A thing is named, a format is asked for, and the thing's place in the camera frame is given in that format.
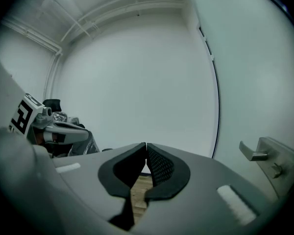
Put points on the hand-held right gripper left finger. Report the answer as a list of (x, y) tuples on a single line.
[(88, 170)]

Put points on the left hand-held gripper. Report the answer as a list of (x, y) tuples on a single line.
[(27, 114)]

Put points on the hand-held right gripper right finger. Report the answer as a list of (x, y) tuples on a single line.
[(205, 180)]

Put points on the frosted glass door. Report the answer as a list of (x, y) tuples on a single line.
[(247, 82)]

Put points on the metal door lock plate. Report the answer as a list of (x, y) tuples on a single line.
[(284, 160)]

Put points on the pile of plastic-wrapped office chairs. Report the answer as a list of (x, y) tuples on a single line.
[(60, 116)]

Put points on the white ceiling conduit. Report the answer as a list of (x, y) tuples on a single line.
[(127, 5)]

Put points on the white wall pipe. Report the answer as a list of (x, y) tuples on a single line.
[(50, 75)]

